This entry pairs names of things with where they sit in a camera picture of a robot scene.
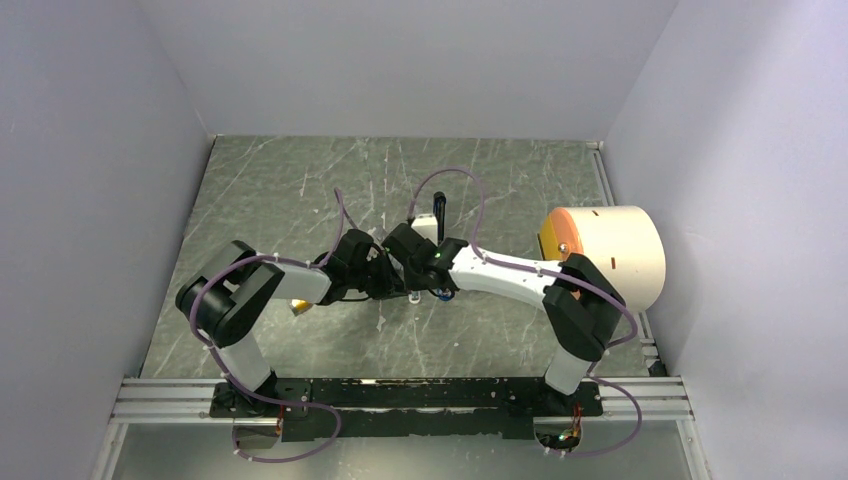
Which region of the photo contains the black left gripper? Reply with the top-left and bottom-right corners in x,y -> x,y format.
348,250 -> 411,300

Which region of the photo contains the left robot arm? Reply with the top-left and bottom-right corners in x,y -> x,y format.
175,229 -> 408,416

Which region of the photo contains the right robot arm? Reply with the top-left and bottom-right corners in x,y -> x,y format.
382,223 -> 626,414

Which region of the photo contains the yellow capped round object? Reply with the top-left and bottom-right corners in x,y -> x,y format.
289,299 -> 314,316

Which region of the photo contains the white cylinder with coloured lid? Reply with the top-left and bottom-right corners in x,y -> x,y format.
537,206 -> 666,313

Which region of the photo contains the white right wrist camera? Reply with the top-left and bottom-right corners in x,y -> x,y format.
411,214 -> 439,245

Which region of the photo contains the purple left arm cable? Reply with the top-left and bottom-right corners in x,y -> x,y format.
188,186 -> 344,464

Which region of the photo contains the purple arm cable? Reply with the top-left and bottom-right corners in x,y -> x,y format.
406,168 -> 644,460
188,186 -> 344,464

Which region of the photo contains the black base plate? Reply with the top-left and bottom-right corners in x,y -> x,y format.
208,377 -> 604,442

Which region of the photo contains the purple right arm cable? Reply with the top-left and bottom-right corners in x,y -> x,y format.
406,168 -> 644,460

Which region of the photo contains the aluminium rail frame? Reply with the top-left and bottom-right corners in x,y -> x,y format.
94,137 -> 708,479

